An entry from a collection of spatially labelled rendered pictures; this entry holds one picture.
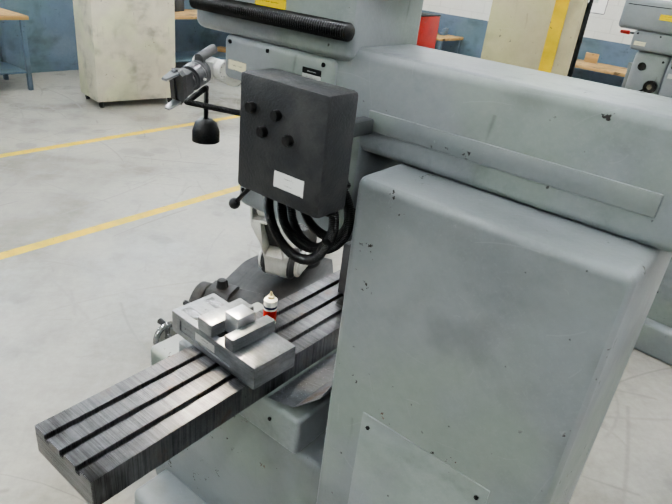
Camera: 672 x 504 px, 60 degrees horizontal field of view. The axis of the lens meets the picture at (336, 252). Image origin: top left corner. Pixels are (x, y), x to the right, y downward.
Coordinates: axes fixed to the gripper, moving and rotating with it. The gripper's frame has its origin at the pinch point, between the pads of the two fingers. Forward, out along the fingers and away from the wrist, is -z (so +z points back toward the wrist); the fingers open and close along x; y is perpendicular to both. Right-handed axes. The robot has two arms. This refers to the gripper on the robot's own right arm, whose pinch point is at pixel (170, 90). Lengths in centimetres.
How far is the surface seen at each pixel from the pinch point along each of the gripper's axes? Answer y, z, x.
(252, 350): 68, -63, -25
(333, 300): 74, -20, -45
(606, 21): 158, 853, -205
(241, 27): 48, -35, 46
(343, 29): 76, -45, 56
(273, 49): 58, -37, 44
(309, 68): 68, -40, 44
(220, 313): 55, -57, -24
